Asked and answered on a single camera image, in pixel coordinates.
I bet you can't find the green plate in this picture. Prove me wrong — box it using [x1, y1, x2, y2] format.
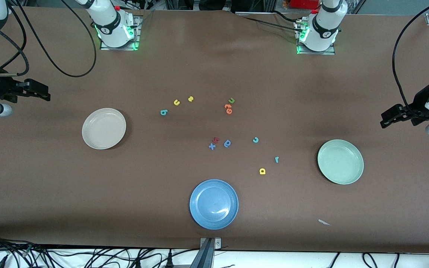
[317, 139, 364, 185]

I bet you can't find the beige brown plate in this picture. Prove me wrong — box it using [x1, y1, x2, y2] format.
[82, 108, 127, 150]

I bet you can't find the brown table cover sheet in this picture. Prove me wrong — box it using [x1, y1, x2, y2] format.
[0, 6, 429, 254]

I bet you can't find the red box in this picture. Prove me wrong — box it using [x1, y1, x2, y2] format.
[288, 0, 320, 10]

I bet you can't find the blue plate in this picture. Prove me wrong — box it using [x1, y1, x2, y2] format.
[190, 179, 239, 230]

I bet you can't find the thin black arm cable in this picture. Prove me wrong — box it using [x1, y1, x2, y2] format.
[0, 28, 29, 78]

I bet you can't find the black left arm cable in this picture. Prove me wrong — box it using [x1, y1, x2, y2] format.
[392, 0, 429, 109]

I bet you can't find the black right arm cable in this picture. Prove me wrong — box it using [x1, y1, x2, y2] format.
[9, 0, 97, 78]

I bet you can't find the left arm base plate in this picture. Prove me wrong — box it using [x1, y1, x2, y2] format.
[296, 18, 336, 55]

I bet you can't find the black cable on table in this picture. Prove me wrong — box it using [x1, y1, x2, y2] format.
[235, 12, 303, 32]

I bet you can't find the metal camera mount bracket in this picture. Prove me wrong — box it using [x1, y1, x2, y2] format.
[200, 237, 222, 268]

